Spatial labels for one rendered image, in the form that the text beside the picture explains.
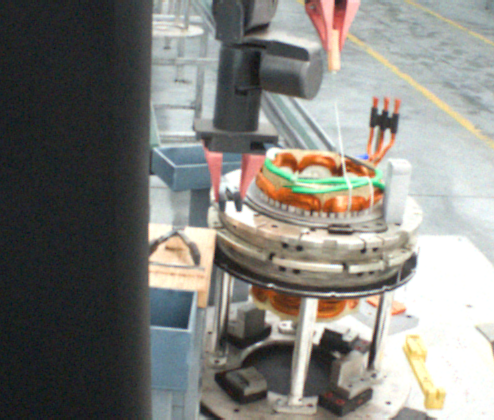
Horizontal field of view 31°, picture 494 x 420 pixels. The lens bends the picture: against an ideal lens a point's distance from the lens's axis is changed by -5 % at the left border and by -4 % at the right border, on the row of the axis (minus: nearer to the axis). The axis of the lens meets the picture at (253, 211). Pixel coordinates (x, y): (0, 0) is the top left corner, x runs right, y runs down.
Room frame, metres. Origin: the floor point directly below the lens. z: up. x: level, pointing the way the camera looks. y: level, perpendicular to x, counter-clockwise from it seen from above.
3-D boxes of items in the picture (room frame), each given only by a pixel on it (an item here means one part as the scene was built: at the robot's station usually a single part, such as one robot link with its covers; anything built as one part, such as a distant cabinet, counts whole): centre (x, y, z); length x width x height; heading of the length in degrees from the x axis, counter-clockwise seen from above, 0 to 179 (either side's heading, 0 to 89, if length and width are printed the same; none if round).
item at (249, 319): (1.38, 0.00, 0.85); 0.06 x 0.04 x 0.05; 143
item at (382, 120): (1.38, -0.19, 1.21); 0.04 x 0.04 x 0.03; 7
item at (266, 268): (1.30, -0.09, 1.05); 0.29 x 0.29 x 0.06
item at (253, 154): (1.10, 0.03, 1.20); 0.07 x 0.07 x 0.09; 9
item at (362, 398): (1.20, -0.17, 0.81); 0.08 x 0.05 x 0.02; 139
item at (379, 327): (1.29, -0.22, 0.91); 0.02 x 0.02 x 0.21
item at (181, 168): (1.58, 0.06, 0.92); 0.25 x 0.11 x 0.28; 118
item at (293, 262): (1.15, -0.08, 1.06); 0.09 x 0.04 x 0.01; 97
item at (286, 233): (1.30, -0.09, 1.09); 0.32 x 0.32 x 0.01
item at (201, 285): (1.11, 0.14, 1.05); 0.20 x 0.19 x 0.02; 1
